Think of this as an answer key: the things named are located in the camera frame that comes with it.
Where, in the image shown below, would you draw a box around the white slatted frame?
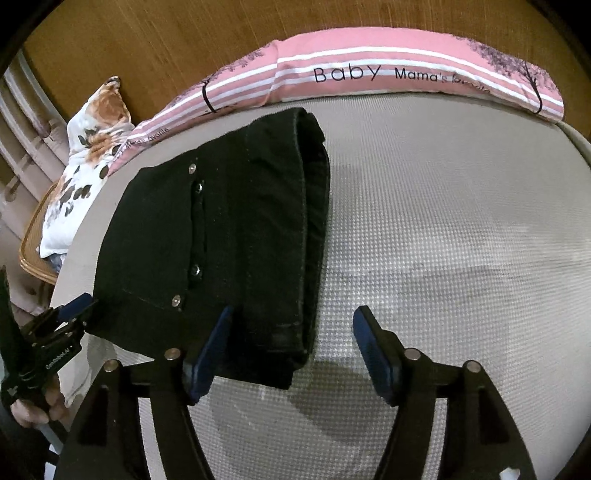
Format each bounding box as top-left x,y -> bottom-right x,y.
0,50 -> 71,227

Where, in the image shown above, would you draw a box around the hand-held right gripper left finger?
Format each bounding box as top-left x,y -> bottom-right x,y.
46,305 -> 236,480

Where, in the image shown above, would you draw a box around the person's left hand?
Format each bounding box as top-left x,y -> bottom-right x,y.
9,373 -> 69,429

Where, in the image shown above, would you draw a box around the floral pillow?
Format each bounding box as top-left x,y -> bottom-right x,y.
39,76 -> 136,259

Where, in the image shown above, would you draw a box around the wicker chair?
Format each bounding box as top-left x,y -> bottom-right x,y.
18,181 -> 62,283

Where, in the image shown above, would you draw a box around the beige bed mattress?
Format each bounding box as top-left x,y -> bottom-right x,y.
48,90 -> 591,480

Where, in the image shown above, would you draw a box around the pink striped baby pillow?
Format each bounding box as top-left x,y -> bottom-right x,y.
23,0 -> 571,127

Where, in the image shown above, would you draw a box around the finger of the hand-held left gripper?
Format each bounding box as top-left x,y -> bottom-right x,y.
52,316 -> 93,340
56,294 -> 99,321

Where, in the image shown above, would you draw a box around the black pants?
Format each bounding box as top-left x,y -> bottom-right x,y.
92,107 -> 331,391

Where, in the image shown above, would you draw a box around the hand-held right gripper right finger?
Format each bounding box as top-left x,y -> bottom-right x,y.
353,305 -> 555,480

